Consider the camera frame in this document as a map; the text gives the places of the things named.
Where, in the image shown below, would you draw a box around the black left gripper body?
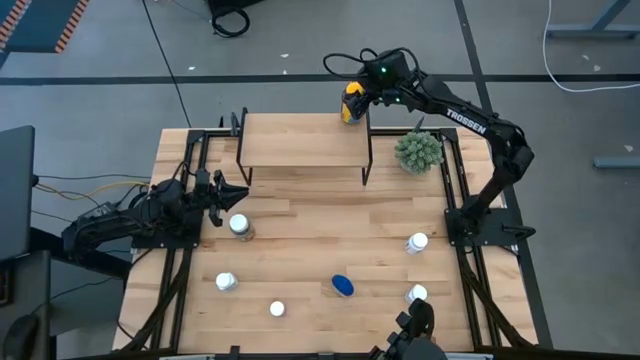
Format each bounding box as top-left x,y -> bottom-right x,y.
192,168 -> 225,228

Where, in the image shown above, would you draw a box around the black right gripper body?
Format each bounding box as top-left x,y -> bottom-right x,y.
360,48 -> 419,109

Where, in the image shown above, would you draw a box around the yellow-cap medicine bottle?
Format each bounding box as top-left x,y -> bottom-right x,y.
340,80 -> 366,125

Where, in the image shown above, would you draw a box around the large white-cap labelled bottle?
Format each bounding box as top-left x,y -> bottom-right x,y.
228,213 -> 256,243

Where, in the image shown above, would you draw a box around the white medicine bottle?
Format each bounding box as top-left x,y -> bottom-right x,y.
215,271 -> 240,293
404,283 -> 429,305
404,232 -> 430,256

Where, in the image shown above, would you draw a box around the blue-cap medicine bottle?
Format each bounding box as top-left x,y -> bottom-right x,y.
330,273 -> 356,299

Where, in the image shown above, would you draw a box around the wooden shelf black legs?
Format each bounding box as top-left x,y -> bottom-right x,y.
234,107 -> 375,187

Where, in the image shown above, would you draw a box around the green potted plant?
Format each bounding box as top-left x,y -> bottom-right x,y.
393,130 -> 445,175

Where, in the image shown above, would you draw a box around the black desk foot bar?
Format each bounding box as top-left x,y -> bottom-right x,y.
29,227 -> 134,280

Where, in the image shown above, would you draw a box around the black monitor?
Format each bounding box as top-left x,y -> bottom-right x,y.
0,124 -> 40,262

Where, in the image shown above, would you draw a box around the blue mat orange-striped edge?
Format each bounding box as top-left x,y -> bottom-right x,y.
0,0 -> 91,56

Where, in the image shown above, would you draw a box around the black computer mouse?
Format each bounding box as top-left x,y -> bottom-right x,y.
0,313 -> 44,360

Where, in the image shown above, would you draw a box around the grey floor bar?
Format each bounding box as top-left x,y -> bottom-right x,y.
593,155 -> 640,169

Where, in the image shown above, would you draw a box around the black aluminium table frame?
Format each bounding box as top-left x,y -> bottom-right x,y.
112,127 -> 539,360

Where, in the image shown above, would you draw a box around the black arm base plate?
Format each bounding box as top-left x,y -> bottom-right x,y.
130,209 -> 204,250
444,206 -> 537,248

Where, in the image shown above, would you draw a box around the coiled black cable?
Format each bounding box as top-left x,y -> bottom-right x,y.
207,0 -> 251,39

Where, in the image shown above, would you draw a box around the long black floor cable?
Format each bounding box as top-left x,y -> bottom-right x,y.
141,0 -> 193,127

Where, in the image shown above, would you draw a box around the white floor cable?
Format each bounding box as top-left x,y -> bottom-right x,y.
542,0 -> 640,94

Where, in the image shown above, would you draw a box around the grey table leg frame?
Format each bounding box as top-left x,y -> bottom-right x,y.
544,0 -> 640,40

